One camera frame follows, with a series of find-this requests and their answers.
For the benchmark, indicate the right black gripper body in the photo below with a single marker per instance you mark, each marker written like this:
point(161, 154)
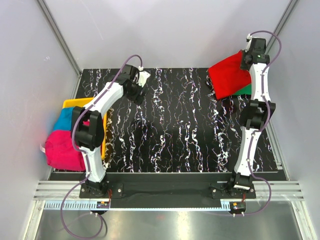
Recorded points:
point(242, 65)

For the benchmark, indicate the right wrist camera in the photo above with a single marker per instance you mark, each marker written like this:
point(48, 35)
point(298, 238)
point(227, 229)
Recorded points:
point(255, 45)

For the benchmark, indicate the left aluminium frame post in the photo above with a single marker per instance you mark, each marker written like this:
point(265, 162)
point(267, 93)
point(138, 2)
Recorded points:
point(58, 35)

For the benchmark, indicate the red t-shirt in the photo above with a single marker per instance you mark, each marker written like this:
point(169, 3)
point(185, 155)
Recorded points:
point(227, 77)

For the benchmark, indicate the blue t-shirt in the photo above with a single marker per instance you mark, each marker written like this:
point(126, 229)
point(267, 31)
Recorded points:
point(64, 121)

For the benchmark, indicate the right aluminium frame post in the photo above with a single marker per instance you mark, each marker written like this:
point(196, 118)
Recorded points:
point(290, 8)

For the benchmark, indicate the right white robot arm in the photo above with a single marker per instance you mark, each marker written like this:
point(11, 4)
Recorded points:
point(257, 113)

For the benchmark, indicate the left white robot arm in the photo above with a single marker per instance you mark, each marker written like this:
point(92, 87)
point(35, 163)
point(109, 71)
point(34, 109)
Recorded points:
point(87, 126)

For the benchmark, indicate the aluminium frame post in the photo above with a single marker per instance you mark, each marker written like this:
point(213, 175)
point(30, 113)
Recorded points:
point(290, 8)
point(58, 35)

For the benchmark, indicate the magenta t-shirt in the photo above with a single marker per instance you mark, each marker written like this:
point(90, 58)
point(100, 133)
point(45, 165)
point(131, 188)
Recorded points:
point(60, 153)

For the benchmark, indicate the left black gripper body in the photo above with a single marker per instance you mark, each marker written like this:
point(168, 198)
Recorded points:
point(134, 94)

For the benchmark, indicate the front aluminium rail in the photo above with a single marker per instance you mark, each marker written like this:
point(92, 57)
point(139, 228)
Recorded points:
point(59, 194)

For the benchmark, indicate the yellow plastic bin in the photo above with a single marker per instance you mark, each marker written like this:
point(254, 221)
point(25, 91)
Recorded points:
point(80, 102)

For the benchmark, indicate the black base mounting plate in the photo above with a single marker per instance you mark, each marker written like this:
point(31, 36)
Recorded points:
point(177, 190)

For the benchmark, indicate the folded green t-shirt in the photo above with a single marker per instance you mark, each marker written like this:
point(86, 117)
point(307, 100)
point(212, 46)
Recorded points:
point(247, 90)

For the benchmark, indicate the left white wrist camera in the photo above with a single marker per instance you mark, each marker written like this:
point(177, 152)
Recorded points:
point(142, 76)

